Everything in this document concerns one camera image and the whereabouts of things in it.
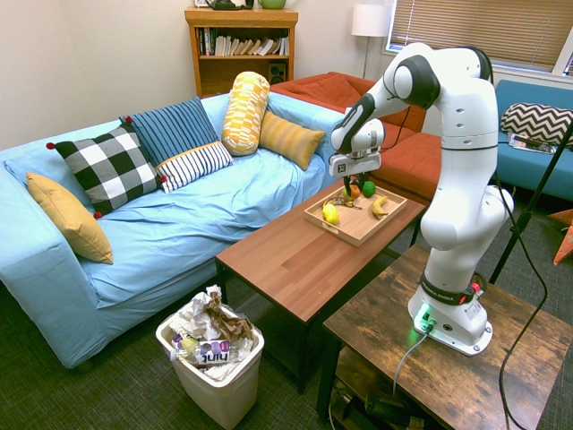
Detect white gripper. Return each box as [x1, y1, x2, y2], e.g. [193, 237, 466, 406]
[328, 150, 383, 194]

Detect light wooden tray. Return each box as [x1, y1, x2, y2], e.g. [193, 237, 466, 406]
[303, 182, 408, 248]

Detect overripe brown banana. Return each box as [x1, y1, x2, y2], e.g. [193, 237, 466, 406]
[324, 195, 363, 211]

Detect orange couch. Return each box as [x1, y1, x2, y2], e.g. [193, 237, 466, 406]
[269, 71, 444, 202]

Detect mustard striped pillow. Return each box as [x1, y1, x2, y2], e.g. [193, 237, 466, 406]
[258, 110, 327, 171]

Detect reddish wooden coffee table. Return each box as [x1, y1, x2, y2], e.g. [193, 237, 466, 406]
[214, 178, 426, 395]

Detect yellow white patterned bolster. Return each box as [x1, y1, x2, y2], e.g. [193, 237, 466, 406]
[220, 71, 271, 157]

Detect wooden bookshelf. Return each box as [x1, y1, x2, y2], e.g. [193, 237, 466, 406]
[184, 7, 300, 99]

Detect white navy striped pillow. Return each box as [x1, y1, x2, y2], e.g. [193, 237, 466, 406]
[155, 141, 235, 194]

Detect white shade floor lamp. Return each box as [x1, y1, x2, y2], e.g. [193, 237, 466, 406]
[351, 4, 393, 81]

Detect teal sofa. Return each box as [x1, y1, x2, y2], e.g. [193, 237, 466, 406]
[492, 79, 573, 202]

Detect row of paperback books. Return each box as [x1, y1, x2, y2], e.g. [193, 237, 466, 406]
[199, 27, 290, 57]

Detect magazine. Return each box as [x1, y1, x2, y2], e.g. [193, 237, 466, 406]
[508, 133, 559, 155]

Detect light blue couch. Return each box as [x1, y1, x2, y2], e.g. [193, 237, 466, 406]
[0, 91, 346, 371]

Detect blue striped pillow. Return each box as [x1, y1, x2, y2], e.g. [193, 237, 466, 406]
[118, 96, 220, 168]

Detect wooden window blinds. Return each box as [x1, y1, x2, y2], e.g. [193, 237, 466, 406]
[385, 0, 573, 73]

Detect black white chevron pillow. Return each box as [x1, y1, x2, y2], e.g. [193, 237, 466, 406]
[500, 101, 573, 147]

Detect crumpled brown paper bag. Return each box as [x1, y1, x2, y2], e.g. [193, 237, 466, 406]
[203, 290, 254, 346]

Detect rustic dark wood table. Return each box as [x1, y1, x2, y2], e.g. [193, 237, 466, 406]
[315, 244, 573, 430]

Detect crumpled white paper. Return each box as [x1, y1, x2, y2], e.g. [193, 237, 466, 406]
[169, 284, 225, 341]

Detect orange paper object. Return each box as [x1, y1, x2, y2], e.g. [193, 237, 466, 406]
[548, 208, 573, 266]

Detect black white shelf ornament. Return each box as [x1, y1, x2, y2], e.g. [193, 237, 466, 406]
[194, 0, 255, 10]

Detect clear purple-label plastic bottle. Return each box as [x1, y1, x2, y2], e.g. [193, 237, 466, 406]
[168, 339, 234, 366]

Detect black equipment under table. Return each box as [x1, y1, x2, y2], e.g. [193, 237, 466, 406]
[330, 384, 426, 430]

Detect black white checkered pillow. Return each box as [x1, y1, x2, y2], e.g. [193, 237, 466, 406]
[46, 116, 167, 219]

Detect white plastic trash bin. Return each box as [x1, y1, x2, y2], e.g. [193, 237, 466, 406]
[155, 304, 265, 430]

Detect plain mustard pillow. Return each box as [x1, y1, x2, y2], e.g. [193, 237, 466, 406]
[25, 172, 115, 265]

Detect black camera stand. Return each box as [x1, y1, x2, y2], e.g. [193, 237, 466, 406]
[488, 120, 573, 286]

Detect grey base cable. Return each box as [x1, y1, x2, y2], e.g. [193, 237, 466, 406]
[392, 329, 433, 398]

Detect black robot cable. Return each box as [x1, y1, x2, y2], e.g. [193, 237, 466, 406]
[474, 47, 550, 430]

